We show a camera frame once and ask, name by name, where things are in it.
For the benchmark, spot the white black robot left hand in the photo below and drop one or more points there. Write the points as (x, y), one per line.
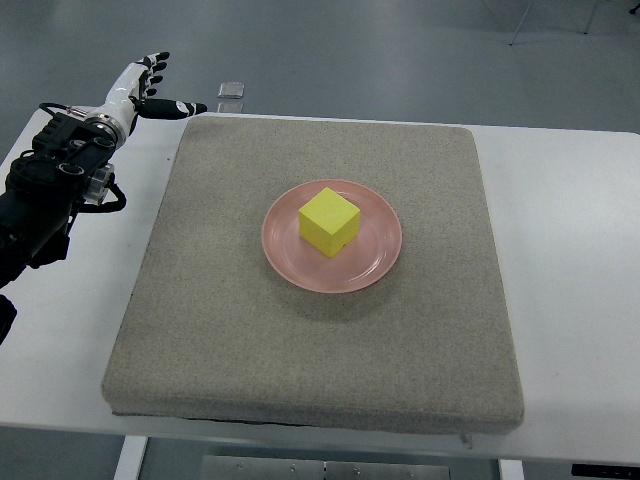
(133, 94)

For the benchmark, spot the yellow foam block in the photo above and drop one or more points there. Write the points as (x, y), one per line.
(329, 222)

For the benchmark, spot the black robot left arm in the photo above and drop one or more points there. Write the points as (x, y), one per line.
(67, 171)

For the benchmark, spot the pink plate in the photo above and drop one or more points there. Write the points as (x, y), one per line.
(362, 262)

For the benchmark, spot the clear floor socket cover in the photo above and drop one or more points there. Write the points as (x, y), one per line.
(231, 90)

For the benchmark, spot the grey square foam mat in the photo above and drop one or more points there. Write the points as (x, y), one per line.
(213, 332)

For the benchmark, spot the white table leg left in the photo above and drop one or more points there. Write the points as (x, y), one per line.
(131, 458)

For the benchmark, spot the white table leg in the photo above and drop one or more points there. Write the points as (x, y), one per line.
(131, 458)
(511, 470)

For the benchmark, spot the metal chair legs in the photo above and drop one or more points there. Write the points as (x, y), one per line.
(540, 15)

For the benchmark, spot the white table leg right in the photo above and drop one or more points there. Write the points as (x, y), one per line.
(511, 470)

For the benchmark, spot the black bar bottom right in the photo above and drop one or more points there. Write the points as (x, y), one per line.
(606, 471)

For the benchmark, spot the metal base plate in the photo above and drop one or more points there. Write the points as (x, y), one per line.
(228, 467)

